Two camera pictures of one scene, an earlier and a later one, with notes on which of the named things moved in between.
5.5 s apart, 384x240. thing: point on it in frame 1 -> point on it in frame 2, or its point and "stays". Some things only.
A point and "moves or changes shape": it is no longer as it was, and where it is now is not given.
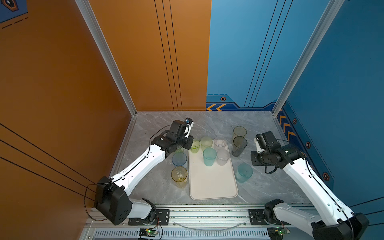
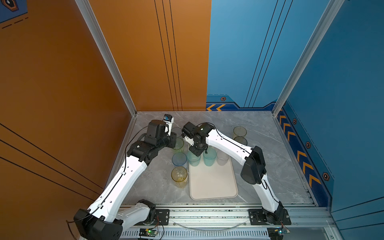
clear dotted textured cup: [222, 157] stays
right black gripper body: [259, 159] -> [196, 149]
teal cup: [244, 172] moves or changes shape
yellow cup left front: [179, 175] stays
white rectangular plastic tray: [211, 183] stays
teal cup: [209, 155] stays
